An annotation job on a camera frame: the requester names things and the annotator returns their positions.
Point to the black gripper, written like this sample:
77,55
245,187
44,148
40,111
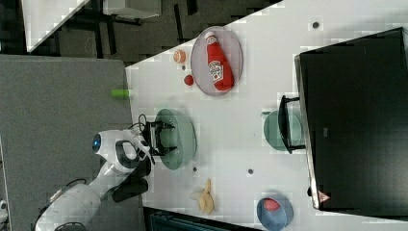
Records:
151,134

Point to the grey round plate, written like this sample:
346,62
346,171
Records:
199,66

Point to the grey partition panel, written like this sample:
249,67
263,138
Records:
50,110

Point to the green plastic cup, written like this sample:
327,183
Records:
272,132

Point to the white table in background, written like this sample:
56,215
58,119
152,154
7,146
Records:
43,17

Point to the toy strawberry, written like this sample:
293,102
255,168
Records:
188,80

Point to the green marker on table edge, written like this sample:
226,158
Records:
120,93

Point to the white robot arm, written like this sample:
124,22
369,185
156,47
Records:
72,209

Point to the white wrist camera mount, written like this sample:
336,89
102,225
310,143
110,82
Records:
142,147

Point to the red plush ketchup bottle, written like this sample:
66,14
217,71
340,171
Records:
218,64

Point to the black toaster oven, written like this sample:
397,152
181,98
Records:
353,99

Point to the toy orange half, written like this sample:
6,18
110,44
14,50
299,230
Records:
179,56

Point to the blue bowl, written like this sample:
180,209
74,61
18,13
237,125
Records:
275,220

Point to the red toy in bowl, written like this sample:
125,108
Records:
271,204

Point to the green plastic strainer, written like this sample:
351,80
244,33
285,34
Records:
181,137

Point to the toy peeled banana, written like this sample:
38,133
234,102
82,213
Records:
203,196

